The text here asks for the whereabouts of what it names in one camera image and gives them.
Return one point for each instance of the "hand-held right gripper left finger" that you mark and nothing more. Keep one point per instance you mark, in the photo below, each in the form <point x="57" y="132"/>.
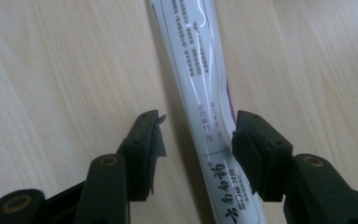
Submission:
<point x="141" y="155"/>

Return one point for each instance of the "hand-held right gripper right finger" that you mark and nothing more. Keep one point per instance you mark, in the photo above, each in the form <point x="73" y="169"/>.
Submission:
<point x="262" y="158"/>

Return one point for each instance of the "white toothpaste tube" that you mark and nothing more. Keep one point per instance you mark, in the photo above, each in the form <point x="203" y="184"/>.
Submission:
<point x="195" y="77"/>

